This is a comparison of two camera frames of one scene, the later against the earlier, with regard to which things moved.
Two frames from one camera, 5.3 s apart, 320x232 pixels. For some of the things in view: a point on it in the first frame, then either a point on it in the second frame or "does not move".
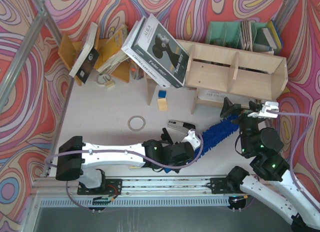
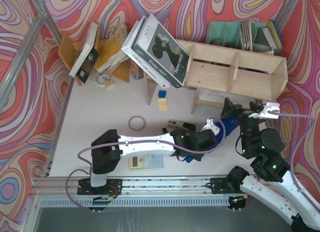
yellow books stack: [112, 56] does not move
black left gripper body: [183, 149] -> [219, 136]
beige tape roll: [137, 130] does not move
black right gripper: [243, 114] does not move
